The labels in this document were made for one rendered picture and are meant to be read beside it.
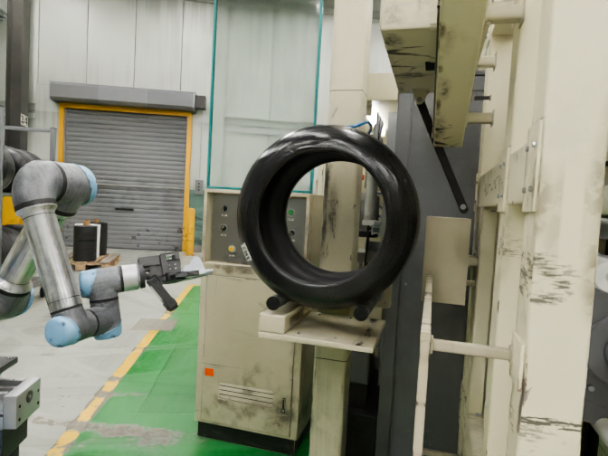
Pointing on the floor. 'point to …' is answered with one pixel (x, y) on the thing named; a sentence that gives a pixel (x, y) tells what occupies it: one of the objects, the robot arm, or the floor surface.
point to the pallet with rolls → (91, 246)
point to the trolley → (10, 160)
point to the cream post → (341, 217)
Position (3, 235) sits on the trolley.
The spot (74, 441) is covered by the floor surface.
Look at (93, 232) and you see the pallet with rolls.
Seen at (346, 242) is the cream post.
